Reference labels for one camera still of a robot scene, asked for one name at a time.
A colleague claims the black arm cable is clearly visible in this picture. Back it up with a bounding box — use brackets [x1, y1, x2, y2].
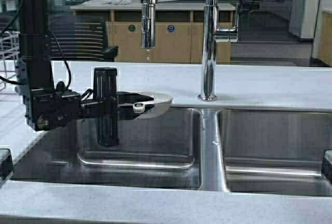
[0, 0, 72, 92]

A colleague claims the white frying pan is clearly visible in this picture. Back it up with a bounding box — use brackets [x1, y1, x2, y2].
[117, 91, 173, 119]

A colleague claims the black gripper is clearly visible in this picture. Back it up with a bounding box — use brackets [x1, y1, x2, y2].
[78, 67, 154, 147]

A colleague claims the robot base left corner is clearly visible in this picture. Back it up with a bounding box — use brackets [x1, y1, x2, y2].
[0, 149, 13, 187]

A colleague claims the stainless sink basin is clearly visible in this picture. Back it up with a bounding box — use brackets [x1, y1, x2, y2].
[217, 109, 331, 197]
[12, 108, 201, 190]

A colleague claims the left stainless sink basin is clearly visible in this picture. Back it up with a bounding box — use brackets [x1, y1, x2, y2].
[12, 108, 201, 190]

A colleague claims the black office chair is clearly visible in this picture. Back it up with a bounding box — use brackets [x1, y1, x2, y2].
[49, 16, 119, 62]

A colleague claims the white wire dish rack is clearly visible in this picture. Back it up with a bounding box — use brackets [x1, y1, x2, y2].
[1, 31, 20, 81]

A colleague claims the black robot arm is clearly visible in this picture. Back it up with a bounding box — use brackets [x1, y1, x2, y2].
[17, 0, 155, 147]

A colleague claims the chrome kitchen faucet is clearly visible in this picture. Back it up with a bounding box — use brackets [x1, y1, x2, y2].
[141, 0, 239, 102]

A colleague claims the wooden background counter cabinet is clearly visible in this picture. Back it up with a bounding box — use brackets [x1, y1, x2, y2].
[70, 2, 237, 64]

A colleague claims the robot base right corner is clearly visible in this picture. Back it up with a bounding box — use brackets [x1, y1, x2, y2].
[321, 150, 332, 183]

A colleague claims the right stainless sink basin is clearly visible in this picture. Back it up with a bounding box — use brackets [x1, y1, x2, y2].
[217, 109, 331, 197]

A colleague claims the white crumpled cloth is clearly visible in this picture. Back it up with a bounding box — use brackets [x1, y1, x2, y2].
[83, 0, 132, 5]

